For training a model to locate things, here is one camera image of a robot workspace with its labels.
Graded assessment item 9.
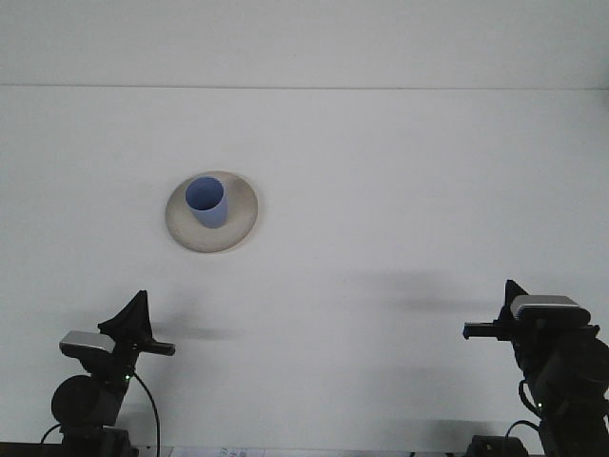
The pale blue cup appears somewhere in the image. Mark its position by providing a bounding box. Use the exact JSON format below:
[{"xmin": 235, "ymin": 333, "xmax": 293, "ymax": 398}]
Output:
[{"xmin": 184, "ymin": 175, "xmax": 229, "ymax": 229}]

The pale round plate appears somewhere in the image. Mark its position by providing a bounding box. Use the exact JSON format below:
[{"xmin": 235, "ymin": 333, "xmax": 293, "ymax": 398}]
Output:
[{"xmin": 165, "ymin": 169, "xmax": 261, "ymax": 255}]

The white printed paper sheet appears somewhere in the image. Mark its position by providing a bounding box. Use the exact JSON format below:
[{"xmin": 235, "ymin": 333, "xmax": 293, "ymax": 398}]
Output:
[{"xmin": 170, "ymin": 445, "xmax": 270, "ymax": 457}]

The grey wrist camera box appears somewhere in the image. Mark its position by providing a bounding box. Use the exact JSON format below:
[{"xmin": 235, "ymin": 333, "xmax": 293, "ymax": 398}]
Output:
[
  {"xmin": 58, "ymin": 329, "xmax": 118, "ymax": 358},
  {"xmin": 509, "ymin": 294, "xmax": 593, "ymax": 327}
]

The short black base cable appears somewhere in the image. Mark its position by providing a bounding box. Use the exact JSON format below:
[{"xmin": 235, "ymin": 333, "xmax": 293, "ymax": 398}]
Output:
[{"xmin": 39, "ymin": 423, "xmax": 64, "ymax": 446}]

